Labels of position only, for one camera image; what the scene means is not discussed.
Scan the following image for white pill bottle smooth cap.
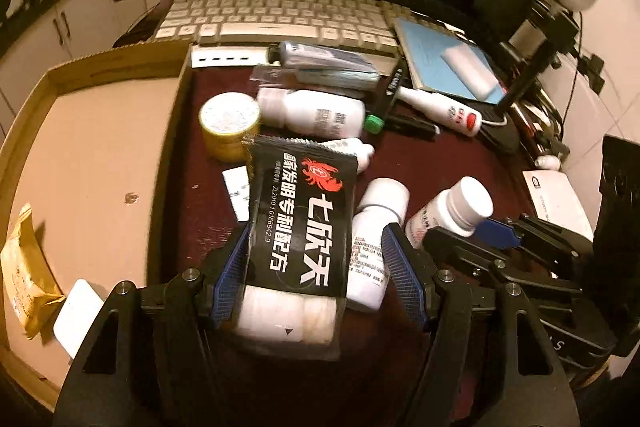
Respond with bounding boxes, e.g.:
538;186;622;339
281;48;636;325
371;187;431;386
405;176;494;248

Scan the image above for white pill bottle ribbed cap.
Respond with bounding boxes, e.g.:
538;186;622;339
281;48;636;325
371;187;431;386
346;178;410;313

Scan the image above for white spray bottle red label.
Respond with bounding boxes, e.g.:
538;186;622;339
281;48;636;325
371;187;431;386
398;87;483;136

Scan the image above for black snack packet red crab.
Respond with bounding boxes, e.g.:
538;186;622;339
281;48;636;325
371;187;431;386
234;135;358;361

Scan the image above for black marker green cap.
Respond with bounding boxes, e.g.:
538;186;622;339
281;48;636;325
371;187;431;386
363;57;408;134

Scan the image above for large white bottle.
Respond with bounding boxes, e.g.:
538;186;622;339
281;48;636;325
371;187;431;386
257;88;366;140

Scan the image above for teal white tissue pack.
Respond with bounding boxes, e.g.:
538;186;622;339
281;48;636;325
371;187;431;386
267;41;380;91

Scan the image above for clear plastic blister pack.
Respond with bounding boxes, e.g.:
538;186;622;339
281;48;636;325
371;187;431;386
250;64;298;90

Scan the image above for white booklet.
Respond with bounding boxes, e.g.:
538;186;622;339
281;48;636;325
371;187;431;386
522;170;593;241

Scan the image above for small white dropper bottle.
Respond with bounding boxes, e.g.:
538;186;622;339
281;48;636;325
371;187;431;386
321;138;375;173

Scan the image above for white card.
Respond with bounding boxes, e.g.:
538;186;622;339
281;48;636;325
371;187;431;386
53;279;107;359

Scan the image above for blue notebook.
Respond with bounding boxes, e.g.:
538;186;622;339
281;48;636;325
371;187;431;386
394;18;506;104

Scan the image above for cardboard tray box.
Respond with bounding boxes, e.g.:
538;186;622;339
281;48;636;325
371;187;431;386
0;40;194;413

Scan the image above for yellow paper packet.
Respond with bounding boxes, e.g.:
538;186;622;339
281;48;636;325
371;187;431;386
1;204;65;339

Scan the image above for white keyboard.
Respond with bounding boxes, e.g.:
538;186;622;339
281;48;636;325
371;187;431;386
153;0;464;55

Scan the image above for white kitchen cabinets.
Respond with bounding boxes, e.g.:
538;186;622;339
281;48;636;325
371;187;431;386
1;0;160;136

